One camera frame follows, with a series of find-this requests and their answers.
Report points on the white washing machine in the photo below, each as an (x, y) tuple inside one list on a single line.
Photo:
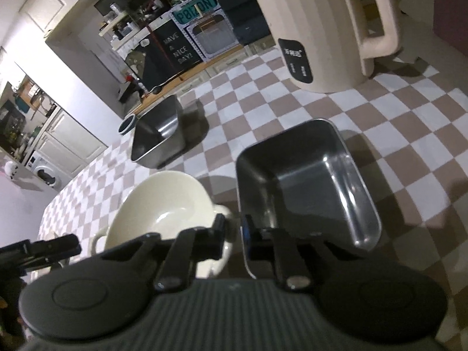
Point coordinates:
[(45, 172)]

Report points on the deep square steel tray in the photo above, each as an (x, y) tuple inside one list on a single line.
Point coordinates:
[(157, 135)]

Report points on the white plush toy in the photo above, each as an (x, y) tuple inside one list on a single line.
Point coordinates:
[(10, 169)]

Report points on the cartoon creature poster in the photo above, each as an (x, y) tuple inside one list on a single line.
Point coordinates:
[(136, 62)]

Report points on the cream electric kettle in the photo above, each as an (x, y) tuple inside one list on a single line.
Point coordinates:
[(321, 36)]

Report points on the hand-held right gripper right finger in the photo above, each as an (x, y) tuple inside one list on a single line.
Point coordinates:
[(247, 232)]

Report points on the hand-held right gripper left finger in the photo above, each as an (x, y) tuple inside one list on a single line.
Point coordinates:
[(219, 234)]

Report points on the white door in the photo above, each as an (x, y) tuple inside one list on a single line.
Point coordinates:
[(44, 0)]

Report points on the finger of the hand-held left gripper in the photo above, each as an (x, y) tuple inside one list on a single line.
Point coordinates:
[(55, 246)]

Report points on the white framed poster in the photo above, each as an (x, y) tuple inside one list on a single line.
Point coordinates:
[(210, 29)]

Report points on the dark grey box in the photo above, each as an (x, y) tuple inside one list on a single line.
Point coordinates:
[(128, 93)]

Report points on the white kitchen cabinet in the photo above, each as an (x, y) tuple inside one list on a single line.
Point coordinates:
[(69, 146)]

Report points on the brown white checkered tablecloth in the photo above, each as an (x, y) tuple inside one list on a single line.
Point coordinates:
[(278, 91)]

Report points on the black lettered poster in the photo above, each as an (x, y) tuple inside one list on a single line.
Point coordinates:
[(172, 51)]

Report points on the black bin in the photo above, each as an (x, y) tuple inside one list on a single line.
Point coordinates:
[(127, 124)]

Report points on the shallow square steel tray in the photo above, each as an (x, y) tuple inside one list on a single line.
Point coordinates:
[(303, 186)]

